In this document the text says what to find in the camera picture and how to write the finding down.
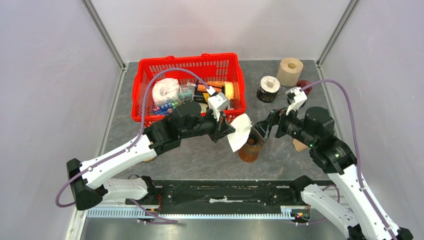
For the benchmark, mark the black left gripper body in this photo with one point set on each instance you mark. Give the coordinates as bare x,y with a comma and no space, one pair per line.
209,125

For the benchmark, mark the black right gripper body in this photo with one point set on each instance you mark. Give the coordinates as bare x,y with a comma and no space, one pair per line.
289,124

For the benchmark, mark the dark glass coffee dripper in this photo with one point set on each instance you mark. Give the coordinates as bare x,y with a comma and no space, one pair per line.
255,139

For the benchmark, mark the white paper coffee filter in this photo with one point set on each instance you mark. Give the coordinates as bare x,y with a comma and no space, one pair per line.
242,125

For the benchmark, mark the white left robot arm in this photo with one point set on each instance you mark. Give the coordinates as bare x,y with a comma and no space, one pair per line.
92,181

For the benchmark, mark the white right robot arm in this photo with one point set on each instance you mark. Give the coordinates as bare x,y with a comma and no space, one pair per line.
365,219

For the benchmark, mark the clear glass dripper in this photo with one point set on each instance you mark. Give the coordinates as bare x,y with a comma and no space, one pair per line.
278,145

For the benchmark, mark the brown paper coffee filter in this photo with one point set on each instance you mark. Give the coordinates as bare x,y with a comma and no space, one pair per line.
299,146

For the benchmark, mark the amber glass coffee server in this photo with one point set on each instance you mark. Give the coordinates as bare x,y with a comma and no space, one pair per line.
249,153

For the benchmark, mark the black yellow can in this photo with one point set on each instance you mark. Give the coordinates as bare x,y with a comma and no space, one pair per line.
201,97

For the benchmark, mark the orange navy can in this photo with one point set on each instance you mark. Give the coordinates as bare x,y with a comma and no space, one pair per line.
218,86

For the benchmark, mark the teal sponge package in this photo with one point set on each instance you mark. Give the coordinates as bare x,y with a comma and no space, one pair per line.
185,92

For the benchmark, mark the black wrapped tissue roll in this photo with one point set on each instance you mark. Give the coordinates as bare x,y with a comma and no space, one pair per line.
268,89

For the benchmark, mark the dark bottle maroon cap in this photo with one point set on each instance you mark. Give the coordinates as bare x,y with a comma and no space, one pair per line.
303,83

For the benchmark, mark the yellow sponge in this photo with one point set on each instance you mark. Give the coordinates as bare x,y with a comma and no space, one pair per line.
228,89

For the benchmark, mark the blue green small box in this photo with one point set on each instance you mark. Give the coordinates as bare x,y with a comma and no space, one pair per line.
165,108

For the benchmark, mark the beige toilet paper roll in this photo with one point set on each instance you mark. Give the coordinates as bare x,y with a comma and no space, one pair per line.
289,71

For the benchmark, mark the white wrapped tissue roll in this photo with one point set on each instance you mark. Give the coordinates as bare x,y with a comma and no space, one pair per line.
165,90

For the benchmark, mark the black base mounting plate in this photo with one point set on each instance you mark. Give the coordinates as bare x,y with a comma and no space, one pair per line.
213,197

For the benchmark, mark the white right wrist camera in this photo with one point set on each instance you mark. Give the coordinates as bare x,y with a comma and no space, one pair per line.
296,98

